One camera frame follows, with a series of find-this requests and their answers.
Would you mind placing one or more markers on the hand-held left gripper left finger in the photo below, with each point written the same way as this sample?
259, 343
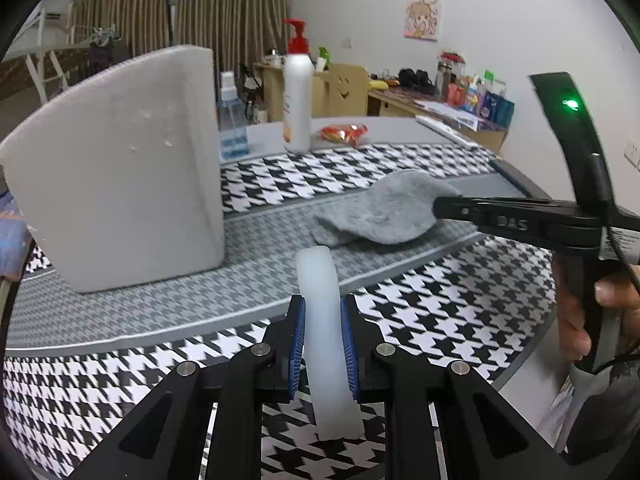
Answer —
298, 345

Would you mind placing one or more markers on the brown curtain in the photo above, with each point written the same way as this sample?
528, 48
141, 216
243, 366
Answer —
230, 10
135, 10

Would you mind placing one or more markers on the dark hanging clothes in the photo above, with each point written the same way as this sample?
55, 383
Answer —
105, 47

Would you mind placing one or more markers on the black headphones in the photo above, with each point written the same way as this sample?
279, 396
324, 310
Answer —
415, 80

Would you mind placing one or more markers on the grey sock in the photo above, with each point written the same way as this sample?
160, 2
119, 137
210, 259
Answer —
385, 210

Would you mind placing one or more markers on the black flat bar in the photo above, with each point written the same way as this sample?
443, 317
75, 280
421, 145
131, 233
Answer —
520, 180

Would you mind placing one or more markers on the white red pump lotion bottle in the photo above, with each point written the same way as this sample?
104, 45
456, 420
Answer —
297, 100

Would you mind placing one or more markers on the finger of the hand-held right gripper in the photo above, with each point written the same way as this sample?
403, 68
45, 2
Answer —
495, 220

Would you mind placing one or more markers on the cartoon wall poster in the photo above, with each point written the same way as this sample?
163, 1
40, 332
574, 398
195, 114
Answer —
422, 20

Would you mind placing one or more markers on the silver kettle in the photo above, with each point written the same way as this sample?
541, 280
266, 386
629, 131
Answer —
273, 55

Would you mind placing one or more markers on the black white houndstooth blanket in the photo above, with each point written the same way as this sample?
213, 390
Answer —
400, 310

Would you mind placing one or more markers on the yellow item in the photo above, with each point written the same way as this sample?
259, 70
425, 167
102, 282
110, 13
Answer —
378, 85

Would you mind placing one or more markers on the wooden smiley face chair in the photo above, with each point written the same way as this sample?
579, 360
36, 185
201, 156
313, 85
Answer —
345, 90

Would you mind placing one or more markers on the white power strip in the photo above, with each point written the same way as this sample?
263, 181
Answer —
445, 129

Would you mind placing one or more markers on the red snack packet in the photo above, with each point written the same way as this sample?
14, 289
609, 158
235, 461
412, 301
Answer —
340, 133

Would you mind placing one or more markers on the white translucent silicone strip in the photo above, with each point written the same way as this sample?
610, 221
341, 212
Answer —
320, 310

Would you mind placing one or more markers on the blue packaging bags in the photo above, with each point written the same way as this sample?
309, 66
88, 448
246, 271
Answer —
492, 105

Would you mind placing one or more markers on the grey clothing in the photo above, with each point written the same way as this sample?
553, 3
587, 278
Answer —
600, 410

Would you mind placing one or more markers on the white foam box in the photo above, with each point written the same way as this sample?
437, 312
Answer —
115, 170

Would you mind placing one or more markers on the green packet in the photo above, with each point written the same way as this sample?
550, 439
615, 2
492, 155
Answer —
323, 56

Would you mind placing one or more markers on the blue plaid quilt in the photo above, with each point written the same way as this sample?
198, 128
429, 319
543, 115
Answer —
10, 240

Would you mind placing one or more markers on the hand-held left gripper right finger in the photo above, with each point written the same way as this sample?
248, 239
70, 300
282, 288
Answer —
351, 345

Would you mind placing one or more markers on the person's right hand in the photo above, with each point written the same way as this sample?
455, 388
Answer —
572, 330

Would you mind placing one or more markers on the clear blue spray bottle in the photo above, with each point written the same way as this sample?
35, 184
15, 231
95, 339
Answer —
232, 130

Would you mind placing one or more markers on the white metal bunk bed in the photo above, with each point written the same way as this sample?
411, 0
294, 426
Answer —
35, 47

